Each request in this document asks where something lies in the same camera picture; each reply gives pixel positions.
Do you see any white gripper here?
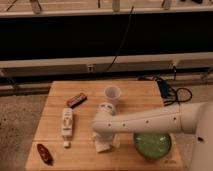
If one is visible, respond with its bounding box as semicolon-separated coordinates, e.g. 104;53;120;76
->
92;132;120;148

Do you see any white sponge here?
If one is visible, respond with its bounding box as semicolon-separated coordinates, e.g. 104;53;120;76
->
95;141;110;153

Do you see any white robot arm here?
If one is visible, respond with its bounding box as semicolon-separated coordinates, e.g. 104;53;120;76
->
92;101;213;171

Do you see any green bowl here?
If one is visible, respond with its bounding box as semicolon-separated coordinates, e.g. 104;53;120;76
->
133;133;172;160

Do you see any white tube bottle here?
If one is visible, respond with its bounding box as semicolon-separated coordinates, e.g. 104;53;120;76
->
61;108;73;148

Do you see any brown chocolate bar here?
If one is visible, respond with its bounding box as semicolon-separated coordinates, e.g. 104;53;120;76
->
66;93;87;108

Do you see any dark red oblong object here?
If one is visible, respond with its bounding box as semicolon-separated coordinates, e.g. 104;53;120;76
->
37;144;53;165

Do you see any black hanging cable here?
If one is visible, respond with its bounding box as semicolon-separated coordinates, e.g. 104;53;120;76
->
103;5;135;73

